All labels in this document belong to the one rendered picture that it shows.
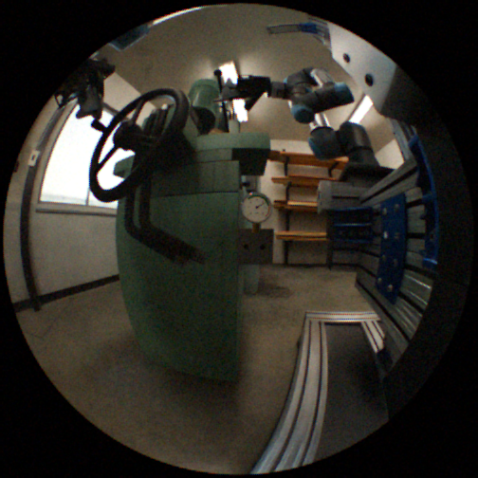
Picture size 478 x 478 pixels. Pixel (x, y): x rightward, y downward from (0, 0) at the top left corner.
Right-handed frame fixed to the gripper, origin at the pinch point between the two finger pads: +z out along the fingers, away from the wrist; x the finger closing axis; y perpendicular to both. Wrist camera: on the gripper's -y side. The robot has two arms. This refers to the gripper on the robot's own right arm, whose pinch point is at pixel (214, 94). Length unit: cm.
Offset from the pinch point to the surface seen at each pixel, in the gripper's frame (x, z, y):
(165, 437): 117, 8, 15
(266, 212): 48, -16, -1
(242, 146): 27.6, -10.7, -4.3
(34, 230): 55, 154, 15
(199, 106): -5.0, 9.0, -7.6
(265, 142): 26.0, -16.9, -4.0
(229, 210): 45.5, -8.0, -7.3
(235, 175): 36.7, -9.3, -5.8
